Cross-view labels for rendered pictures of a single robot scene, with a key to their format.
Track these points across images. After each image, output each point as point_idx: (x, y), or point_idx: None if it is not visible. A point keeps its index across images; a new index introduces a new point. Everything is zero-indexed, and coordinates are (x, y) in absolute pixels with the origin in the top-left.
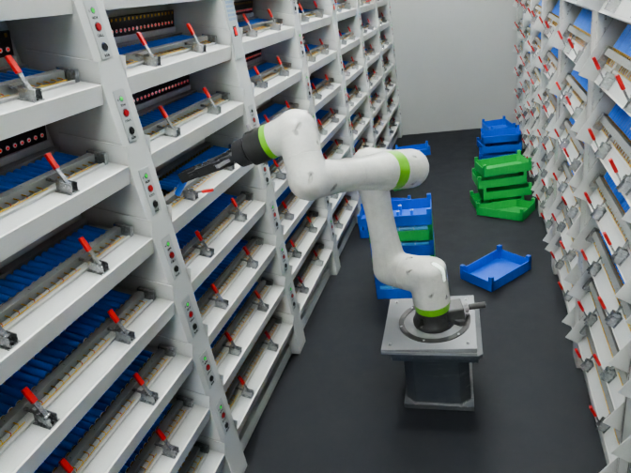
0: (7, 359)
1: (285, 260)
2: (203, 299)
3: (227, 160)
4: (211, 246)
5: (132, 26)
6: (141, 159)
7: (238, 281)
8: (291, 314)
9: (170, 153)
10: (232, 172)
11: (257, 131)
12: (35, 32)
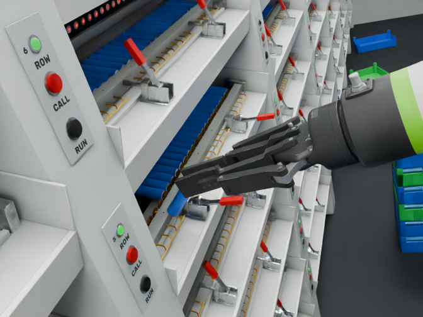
0: None
1: (302, 233)
2: None
3: (301, 160)
4: (226, 273)
5: None
6: (104, 192)
7: (260, 301)
8: (311, 304)
9: (160, 144)
10: (247, 135)
11: (392, 94)
12: None
